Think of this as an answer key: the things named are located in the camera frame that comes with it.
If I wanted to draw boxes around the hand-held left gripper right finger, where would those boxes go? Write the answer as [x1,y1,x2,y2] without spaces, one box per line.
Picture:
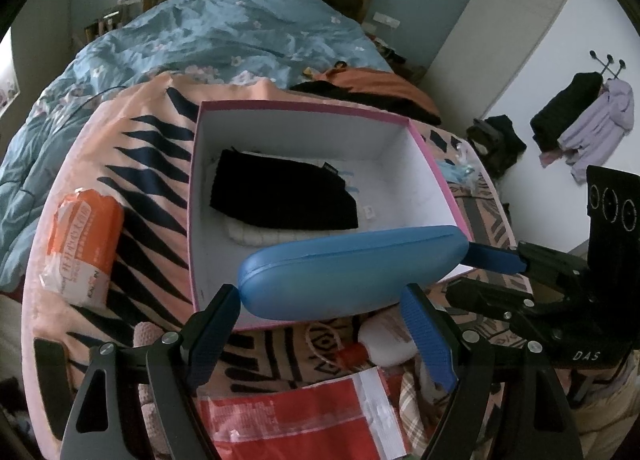
[400,282,583,460]

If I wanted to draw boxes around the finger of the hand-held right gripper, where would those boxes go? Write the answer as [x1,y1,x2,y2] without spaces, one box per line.
[467,241,590,283]
[445,279,553,323]

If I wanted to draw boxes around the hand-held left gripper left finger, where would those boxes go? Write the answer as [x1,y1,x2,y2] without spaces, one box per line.
[62,284,242,460]

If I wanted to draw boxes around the blue glasses case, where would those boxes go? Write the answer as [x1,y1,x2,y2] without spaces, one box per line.
[237,225,471,321]

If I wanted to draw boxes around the pink cardboard box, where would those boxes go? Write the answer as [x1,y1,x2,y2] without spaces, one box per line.
[187,100,473,331]

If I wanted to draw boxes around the black knit cloth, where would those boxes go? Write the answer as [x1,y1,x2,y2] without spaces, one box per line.
[210,149,360,231]

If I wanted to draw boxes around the white tube with red cap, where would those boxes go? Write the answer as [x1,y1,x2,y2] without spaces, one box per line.
[340,315,418,367]

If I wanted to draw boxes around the pink plush item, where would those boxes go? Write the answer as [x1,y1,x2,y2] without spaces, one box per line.
[132,322,168,441]

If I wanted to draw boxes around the plaid cloth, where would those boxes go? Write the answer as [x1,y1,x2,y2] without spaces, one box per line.
[400,370,466,460]

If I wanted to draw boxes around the light blue face mask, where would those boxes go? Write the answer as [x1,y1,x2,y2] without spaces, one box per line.
[437,147,481,191]

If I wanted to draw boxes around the red plastic packet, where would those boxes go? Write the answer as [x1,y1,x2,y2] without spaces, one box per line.
[197,367,416,460]

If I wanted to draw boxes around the black bag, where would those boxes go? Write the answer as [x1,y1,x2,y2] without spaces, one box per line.
[467,115,528,178]

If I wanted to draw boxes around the pink garment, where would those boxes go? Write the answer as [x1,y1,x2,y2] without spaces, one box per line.
[539,150,576,167]

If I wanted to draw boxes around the person's beige clothing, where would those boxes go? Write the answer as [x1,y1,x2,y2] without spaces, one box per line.
[570,355,640,460]

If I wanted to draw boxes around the black jacket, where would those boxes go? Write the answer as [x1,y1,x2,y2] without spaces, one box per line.
[530,72,603,151]

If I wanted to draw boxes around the lavender hoodie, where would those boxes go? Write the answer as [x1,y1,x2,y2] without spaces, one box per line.
[557,80,636,183]

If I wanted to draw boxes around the orange tissue pack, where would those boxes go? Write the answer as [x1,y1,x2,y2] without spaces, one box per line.
[39,190,125,311]

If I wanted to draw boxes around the black rectangular object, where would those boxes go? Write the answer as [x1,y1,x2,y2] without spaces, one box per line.
[32,337,68,403]

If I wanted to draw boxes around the pink patterned cloth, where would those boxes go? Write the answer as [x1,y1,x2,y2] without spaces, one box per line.
[22,72,521,460]

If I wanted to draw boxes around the orange garment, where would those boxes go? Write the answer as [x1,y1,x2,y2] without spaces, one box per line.
[307,65,441,121]

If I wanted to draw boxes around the wooden nightstand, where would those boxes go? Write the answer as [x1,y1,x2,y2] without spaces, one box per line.
[365,22,426,82]

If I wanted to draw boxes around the black garment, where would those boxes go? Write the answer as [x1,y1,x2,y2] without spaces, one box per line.
[290,81,443,127]

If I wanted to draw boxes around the blue floral duvet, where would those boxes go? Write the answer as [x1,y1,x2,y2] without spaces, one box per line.
[0,0,393,291]

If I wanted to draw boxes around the black wall coat hooks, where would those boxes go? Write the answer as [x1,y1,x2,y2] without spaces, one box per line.
[589,50,627,82]

